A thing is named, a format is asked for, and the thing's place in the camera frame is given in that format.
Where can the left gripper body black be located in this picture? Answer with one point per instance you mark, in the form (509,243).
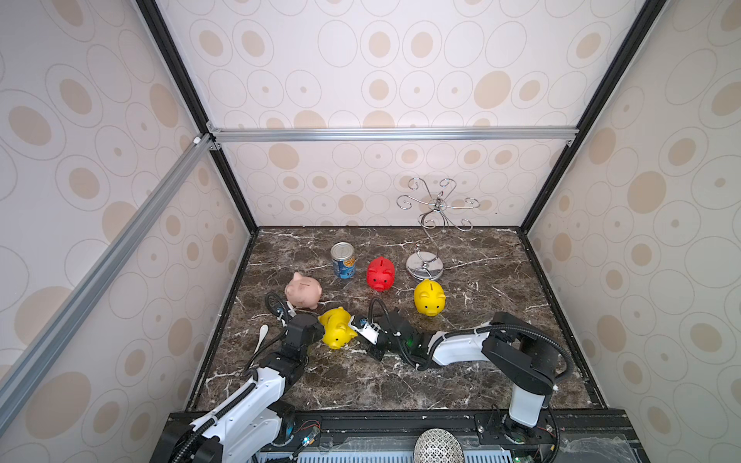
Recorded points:
(318,333)

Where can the chrome mug tree stand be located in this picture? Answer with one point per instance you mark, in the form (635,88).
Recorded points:
(425,264)

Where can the diagonal aluminium frame bar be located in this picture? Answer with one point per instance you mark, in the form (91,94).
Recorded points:
(25,377)

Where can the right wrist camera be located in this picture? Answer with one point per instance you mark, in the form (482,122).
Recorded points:
(366,330)

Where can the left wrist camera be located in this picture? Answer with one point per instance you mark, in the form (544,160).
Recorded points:
(285,312)

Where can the perforated metal ball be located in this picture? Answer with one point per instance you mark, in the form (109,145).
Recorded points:
(438,445)

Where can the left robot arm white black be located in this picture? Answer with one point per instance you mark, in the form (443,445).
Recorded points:
(255,415)

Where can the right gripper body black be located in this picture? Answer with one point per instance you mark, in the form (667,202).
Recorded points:
(376,342)

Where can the white plastic spoon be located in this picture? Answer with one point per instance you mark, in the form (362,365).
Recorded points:
(264,330)

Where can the soup can blue label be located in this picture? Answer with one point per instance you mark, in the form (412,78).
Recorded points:
(343,260)

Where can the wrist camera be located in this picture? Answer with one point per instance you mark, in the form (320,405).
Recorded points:
(366,330)
(285,312)

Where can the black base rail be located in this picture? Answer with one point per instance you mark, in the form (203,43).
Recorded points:
(568,435)

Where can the red piggy bank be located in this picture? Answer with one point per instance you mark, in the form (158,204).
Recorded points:
(381,274)

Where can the pink piggy bank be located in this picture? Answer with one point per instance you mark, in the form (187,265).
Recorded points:
(303,292)

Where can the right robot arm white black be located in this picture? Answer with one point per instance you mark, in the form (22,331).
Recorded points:
(532,361)

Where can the horizontal aluminium frame bar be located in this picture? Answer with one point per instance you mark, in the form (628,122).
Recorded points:
(219,136)

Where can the yellow piggy bank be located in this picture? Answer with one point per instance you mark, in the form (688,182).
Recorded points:
(429,298)
(337,330)

